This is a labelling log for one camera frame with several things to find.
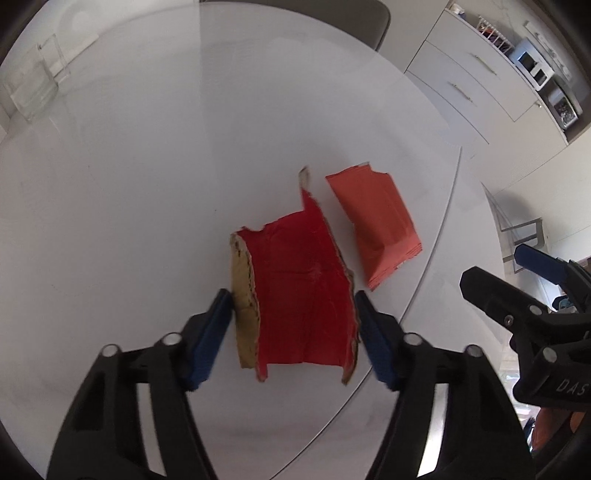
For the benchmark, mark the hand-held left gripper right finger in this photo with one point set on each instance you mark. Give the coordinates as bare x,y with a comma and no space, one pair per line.
376,341

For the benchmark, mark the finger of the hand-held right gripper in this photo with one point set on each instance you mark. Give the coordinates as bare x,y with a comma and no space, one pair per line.
538,263
498,295

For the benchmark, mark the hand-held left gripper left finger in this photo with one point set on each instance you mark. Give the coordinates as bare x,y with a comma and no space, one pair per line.
210,341

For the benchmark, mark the red torn cardboard piece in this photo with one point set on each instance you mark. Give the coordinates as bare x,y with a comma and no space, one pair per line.
295,286

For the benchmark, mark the person's right hand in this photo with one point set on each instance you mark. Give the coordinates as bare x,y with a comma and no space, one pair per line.
556,424

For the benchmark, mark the grey stool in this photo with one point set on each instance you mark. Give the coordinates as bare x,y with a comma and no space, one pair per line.
524,235

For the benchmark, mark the orange packet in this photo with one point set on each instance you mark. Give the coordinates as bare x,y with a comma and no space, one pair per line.
378,221

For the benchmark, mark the grey countertop appliance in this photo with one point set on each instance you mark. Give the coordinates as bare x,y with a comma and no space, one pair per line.
563,106

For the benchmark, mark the white built-in cabinet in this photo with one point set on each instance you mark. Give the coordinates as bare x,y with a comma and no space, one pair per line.
508,106

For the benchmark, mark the white table with black legs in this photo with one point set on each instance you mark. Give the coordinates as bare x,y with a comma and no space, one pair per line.
138,184

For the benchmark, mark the white cabinet drawer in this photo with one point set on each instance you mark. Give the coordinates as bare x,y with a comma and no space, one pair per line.
455,99
485,74

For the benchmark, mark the white countertop appliance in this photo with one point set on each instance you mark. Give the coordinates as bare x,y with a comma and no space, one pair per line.
531,62

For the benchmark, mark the clear acrylic holder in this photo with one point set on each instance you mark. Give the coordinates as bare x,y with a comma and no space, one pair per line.
30,81

